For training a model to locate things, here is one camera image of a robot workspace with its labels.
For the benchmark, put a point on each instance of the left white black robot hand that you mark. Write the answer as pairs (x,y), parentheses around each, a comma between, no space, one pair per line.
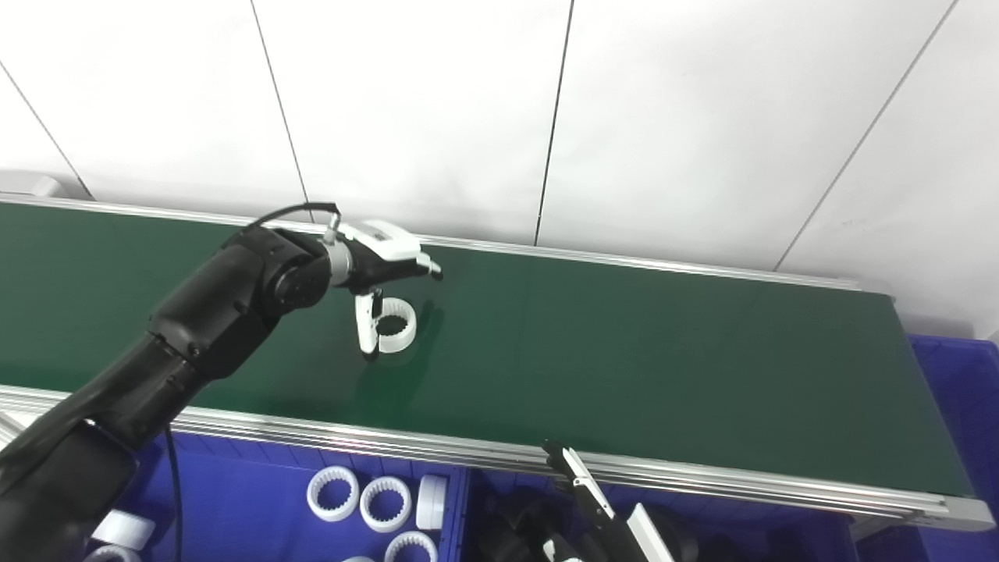
(382,250)

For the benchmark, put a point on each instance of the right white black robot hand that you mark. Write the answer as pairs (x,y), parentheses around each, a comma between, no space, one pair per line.
(624,546)

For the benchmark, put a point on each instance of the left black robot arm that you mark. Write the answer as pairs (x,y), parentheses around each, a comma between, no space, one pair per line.
(211,320)

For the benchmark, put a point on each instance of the blue plastic bin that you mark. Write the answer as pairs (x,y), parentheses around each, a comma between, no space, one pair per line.
(780,538)
(250,507)
(960,437)

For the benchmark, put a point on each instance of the green conveyor belt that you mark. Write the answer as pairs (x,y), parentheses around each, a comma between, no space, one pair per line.
(624,351)

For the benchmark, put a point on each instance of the wide aluminium conveyor rail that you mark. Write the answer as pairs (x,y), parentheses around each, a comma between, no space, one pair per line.
(390,441)

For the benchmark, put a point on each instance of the thin aluminium conveyor rail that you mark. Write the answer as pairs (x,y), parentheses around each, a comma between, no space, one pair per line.
(624,261)

